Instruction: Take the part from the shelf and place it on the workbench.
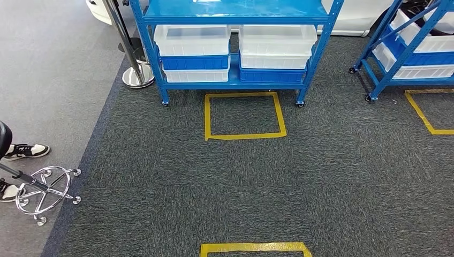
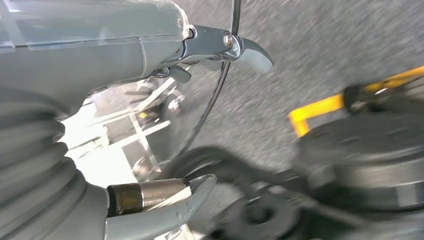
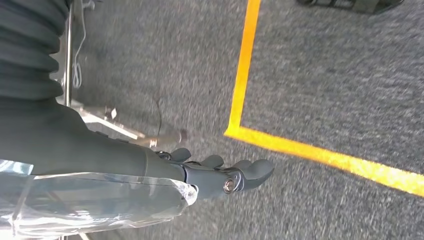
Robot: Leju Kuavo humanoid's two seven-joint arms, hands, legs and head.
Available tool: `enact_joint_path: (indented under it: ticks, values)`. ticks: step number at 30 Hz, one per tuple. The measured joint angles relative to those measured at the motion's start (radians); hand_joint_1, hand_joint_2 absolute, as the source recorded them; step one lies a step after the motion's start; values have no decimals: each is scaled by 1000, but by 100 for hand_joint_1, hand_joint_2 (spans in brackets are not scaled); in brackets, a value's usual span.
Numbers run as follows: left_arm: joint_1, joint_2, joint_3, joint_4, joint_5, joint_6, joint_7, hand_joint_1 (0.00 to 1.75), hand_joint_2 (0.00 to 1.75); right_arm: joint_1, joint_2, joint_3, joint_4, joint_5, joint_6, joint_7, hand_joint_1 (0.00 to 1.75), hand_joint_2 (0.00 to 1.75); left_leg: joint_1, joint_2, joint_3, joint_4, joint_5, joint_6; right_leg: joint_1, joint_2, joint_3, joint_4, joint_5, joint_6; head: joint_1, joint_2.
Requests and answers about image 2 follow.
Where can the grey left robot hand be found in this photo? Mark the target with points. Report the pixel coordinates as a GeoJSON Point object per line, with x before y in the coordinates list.
{"type": "Point", "coordinates": [82, 49]}

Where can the yellow floor tape square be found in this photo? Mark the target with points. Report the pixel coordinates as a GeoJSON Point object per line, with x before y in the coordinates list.
{"type": "Point", "coordinates": [318, 107]}

